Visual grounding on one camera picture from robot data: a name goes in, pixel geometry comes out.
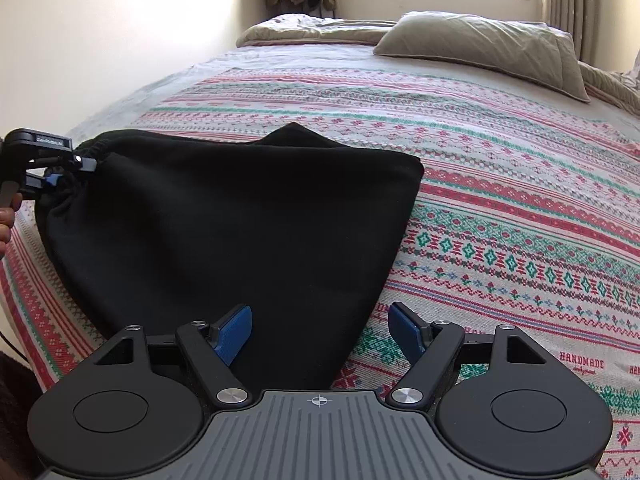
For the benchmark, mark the patterned knit bed blanket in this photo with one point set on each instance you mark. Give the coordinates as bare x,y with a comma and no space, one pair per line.
500,200

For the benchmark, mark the person's left hand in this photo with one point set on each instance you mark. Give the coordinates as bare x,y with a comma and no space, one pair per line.
7,225

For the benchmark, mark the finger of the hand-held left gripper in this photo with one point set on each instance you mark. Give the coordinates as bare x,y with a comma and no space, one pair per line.
49,180
75,162

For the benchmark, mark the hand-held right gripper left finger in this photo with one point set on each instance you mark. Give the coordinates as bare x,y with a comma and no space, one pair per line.
232,335

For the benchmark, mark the crumpled grey comforter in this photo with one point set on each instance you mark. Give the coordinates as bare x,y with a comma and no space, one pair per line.
300,30

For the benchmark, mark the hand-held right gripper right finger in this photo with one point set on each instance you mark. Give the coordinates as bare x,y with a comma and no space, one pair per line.
405,332

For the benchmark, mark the grey curtain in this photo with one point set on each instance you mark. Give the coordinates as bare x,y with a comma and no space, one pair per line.
570,5

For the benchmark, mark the beige pillow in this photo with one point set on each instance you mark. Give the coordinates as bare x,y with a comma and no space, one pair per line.
480,45

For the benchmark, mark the black pants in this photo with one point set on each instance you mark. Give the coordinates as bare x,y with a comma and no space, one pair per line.
225,240

